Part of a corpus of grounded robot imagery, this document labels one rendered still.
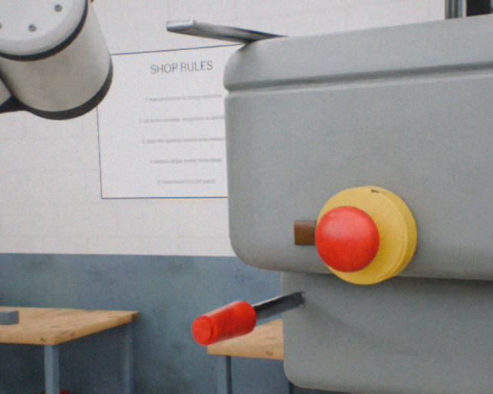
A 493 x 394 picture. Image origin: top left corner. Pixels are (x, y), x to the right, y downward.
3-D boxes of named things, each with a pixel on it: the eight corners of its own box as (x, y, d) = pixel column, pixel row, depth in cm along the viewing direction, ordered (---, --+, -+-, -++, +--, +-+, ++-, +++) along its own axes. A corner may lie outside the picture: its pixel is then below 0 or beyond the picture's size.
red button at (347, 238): (372, 275, 61) (369, 206, 60) (309, 273, 62) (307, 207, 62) (393, 269, 63) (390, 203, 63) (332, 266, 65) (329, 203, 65)
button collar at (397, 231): (408, 287, 63) (404, 187, 62) (315, 282, 66) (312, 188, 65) (419, 282, 64) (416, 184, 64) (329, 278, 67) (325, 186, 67)
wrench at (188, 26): (206, 29, 64) (206, 14, 64) (151, 34, 66) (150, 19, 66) (354, 52, 85) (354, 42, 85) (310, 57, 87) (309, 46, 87)
